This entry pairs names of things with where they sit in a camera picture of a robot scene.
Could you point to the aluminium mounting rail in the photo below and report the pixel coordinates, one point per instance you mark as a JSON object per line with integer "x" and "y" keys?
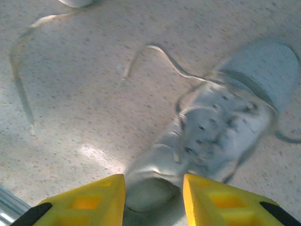
{"x": 9, "y": 207}

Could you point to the white lace-up sneaker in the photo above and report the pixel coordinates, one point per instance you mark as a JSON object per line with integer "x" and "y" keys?
{"x": 75, "y": 2}
{"x": 218, "y": 131}

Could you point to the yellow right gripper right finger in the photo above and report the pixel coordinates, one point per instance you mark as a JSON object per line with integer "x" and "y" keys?
{"x": 223, "y": 207}

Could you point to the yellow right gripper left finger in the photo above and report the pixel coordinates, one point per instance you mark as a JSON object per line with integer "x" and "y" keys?
{"x": 94, "y": 207}

